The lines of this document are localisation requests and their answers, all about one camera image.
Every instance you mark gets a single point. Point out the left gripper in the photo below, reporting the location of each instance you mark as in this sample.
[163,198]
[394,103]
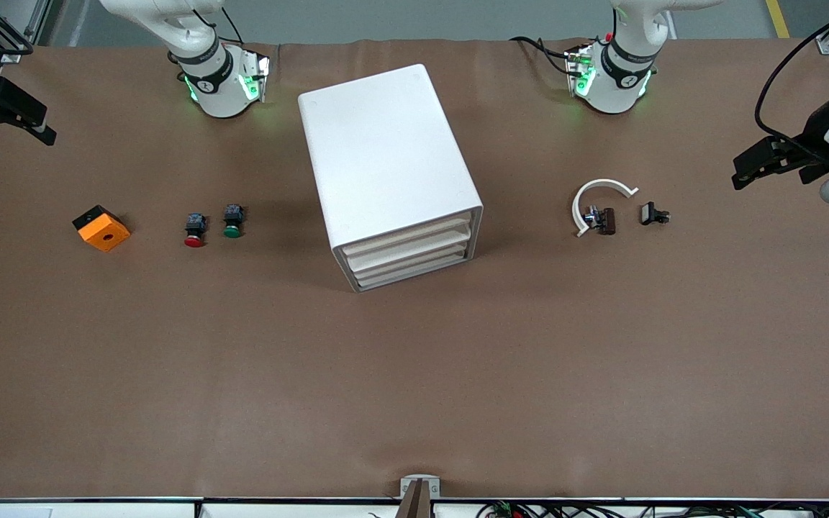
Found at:
[814,128]

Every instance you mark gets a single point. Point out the red push button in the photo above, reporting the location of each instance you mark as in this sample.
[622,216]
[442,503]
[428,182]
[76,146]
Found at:
[195,241]

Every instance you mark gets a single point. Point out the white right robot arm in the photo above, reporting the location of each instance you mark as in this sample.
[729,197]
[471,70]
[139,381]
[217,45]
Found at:
[206,72]

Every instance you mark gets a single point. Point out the green push button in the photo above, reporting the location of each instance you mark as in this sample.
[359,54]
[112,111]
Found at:
[232,232]

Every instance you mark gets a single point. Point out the small black clip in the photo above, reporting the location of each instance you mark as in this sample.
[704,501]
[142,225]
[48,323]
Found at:
[648,213]

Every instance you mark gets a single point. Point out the orange box with hole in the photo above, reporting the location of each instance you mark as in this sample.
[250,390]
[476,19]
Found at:
[105,234]

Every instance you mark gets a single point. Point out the small dark brown component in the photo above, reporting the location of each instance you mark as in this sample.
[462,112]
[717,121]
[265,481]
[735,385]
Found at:
[607,221]

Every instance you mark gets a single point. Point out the white curved plastic piece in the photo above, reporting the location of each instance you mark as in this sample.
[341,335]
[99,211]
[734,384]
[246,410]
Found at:
[598,183]

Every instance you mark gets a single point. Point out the metal base connector plate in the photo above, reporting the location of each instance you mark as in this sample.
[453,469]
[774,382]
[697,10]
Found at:
[578,68]
[256,75]

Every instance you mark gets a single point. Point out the brown table cover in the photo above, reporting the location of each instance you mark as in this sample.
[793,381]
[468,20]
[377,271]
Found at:
[414,388]

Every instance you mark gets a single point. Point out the brown pointed bar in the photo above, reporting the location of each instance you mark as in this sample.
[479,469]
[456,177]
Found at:
[414,503]

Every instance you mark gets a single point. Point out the white table edge rail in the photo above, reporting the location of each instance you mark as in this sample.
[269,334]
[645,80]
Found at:
[98,509]

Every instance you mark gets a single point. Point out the grey table edge bracket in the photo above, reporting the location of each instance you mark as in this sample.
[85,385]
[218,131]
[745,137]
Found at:
[405,483]

